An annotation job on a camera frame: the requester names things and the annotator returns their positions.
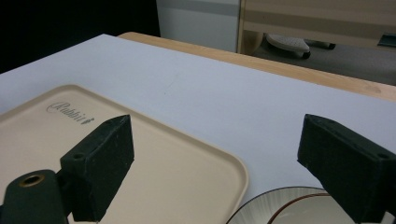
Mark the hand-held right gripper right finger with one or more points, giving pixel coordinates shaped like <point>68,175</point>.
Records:
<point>348,168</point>

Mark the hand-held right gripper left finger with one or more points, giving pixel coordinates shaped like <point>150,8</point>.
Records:
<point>99,161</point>

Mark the white ribbed plate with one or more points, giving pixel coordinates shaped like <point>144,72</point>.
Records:
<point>299,207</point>

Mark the beige plastic tray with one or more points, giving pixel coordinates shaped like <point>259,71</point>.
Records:
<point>174,174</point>

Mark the white chair base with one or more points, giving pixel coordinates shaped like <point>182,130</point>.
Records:
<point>288,43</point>

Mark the wooden cabinet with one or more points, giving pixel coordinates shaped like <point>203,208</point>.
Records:
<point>317,25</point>

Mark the white cabinet panel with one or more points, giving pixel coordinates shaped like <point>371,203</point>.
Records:
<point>199,21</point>

